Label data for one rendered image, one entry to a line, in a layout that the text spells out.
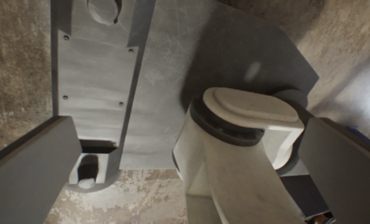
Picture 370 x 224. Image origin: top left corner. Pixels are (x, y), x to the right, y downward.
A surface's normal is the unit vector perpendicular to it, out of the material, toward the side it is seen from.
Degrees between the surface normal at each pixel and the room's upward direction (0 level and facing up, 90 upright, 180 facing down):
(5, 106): 0
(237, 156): 90
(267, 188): 90
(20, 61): 0
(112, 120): 0
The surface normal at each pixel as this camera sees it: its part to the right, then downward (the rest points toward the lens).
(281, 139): -0.91, -0.10
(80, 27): 0.26, 0.59
